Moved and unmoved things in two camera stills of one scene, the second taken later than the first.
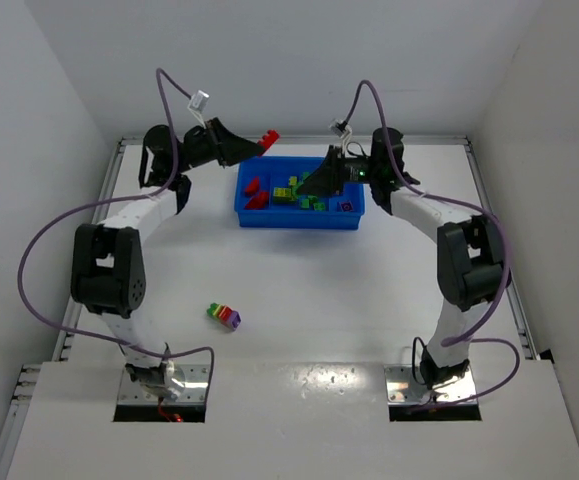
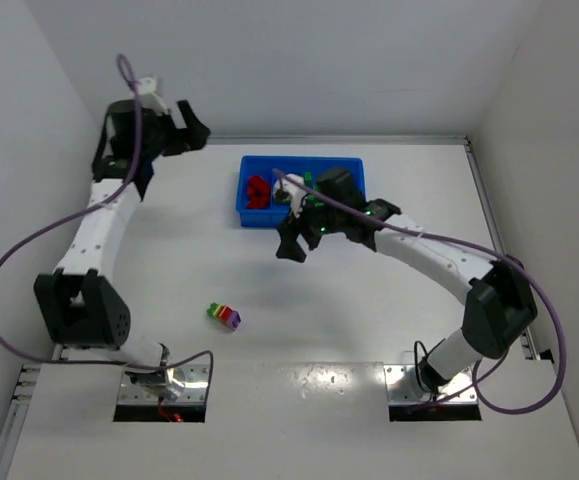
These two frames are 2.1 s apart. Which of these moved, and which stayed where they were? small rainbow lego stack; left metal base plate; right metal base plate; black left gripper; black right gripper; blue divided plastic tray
Moved: black right gripper; black left gripper
Stayed: right metal base plate; small rainbow lego stack; blue divided plastic tray; left metal base plate
